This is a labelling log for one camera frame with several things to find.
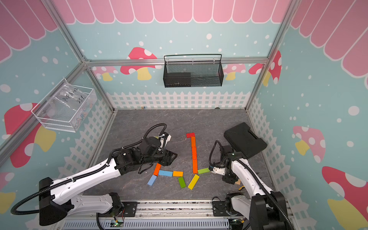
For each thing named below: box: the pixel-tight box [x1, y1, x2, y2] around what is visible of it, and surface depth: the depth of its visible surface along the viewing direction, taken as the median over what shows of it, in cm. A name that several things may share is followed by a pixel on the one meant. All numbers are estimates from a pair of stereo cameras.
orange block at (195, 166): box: [192, 159, 199, 174], surface depth 91 cm
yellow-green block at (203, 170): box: [198, 167, 211, 174], surface depth 90 cm
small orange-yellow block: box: [172, 170, 184, 177], surface depth 87 cm
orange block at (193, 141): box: [190, 136, 196, 148], surface depth 102 cm
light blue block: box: [147, 174, 158, 187], surface depth 85 cm
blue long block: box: [159, 169, 173, 177], surface depth 87 cm
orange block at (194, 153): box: [191, 146, 197, 161], surface depth 96 cm
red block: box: [185, 132, 196, 138], surface depth 108 cm
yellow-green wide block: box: [187, 173, 200, 191], surface depth 85 cm
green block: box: [178, 176, 187, 189], surface depth 85 cm
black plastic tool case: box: [223, 122, 268, 160], surface depth 98 cm
